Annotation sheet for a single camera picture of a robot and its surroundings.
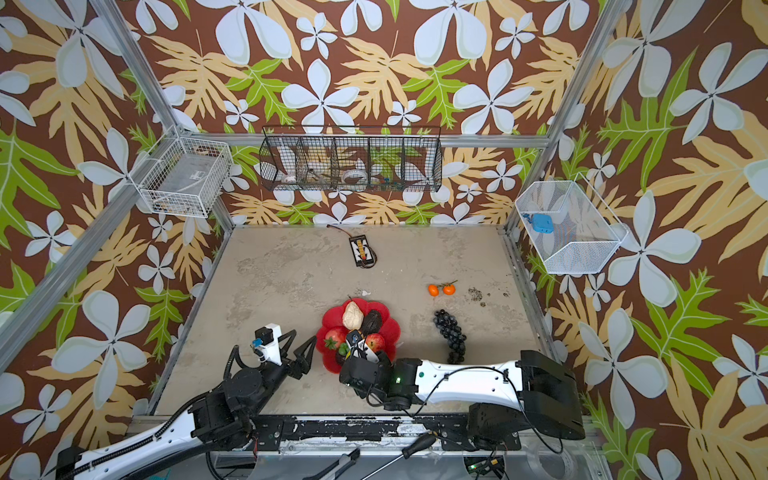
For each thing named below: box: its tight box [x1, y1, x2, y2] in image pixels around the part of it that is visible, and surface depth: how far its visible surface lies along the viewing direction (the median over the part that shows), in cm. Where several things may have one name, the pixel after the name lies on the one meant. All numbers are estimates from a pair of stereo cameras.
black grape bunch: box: [433, 309, 467, 365], surface depth 89 cm
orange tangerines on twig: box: [427, 280, 458, 297], surface depth 101 cm
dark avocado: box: [361, 310, 383, 336], surface depth 92 cm
